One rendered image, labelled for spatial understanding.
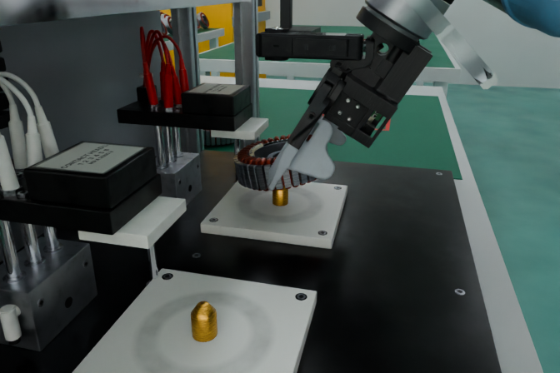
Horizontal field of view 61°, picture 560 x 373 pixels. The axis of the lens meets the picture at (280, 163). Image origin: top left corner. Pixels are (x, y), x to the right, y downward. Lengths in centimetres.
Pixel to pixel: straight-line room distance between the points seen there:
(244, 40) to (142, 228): 46
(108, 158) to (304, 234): 25
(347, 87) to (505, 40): 526
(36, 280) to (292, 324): 20
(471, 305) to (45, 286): 35
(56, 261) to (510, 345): 38
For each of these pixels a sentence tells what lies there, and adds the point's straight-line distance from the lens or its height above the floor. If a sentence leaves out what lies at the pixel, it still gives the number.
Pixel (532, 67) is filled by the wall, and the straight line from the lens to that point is 582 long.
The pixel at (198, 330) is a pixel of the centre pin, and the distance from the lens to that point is 38.
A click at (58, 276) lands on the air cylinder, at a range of 42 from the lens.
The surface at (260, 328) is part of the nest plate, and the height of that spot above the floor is 78.
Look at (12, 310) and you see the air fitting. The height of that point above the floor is 81.
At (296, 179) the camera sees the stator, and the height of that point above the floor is 84.
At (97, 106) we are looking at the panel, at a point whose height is 89.
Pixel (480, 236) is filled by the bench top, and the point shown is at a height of 75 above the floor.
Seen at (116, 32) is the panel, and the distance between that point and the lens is 71.
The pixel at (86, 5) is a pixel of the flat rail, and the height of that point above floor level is 102.
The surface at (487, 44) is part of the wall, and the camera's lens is 570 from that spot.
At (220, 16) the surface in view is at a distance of 401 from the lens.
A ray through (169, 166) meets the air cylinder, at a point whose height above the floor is 82.
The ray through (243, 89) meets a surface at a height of 92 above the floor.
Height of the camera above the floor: 103
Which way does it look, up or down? 21 degrees down
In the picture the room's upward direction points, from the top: straight up
